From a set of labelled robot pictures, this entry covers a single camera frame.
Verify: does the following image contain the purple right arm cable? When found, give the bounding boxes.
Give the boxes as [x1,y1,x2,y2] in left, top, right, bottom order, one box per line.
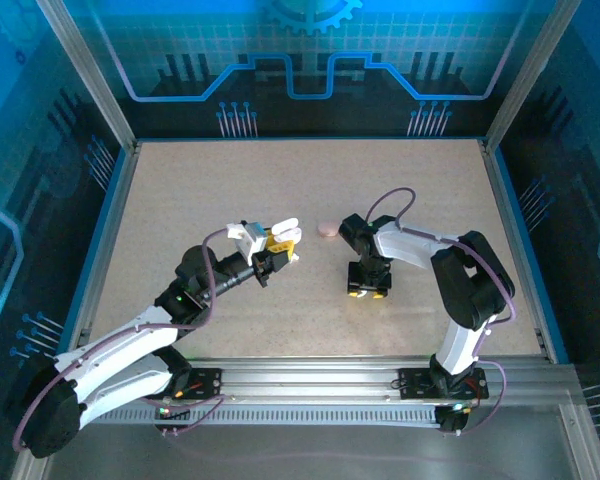
[366,187,519,436]

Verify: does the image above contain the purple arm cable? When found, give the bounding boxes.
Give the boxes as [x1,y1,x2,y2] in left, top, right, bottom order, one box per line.
[12,227,230,454]
[366,187,519,436]

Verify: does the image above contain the grey slotted cable duct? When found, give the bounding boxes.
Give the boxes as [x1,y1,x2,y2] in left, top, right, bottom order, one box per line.
[87,403,449,427]

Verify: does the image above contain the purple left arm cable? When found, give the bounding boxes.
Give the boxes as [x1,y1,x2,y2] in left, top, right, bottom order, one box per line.
[12,227,230,454]

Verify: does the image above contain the aluminium frame post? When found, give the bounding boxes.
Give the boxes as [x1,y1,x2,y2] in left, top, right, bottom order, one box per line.
[558,402,600,480]
[33,0,137,151]
[483,0,584,149]

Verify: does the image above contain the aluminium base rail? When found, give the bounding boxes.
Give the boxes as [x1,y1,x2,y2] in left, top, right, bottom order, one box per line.
[189,354,579,407]

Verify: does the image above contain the aluminium side bar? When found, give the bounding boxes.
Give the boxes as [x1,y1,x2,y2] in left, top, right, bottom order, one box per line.
[479,139,555,362]
[77,141,142,351]

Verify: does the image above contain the white earbud charging case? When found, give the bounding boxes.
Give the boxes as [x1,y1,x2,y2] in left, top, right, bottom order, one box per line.
[271,216,304,242]

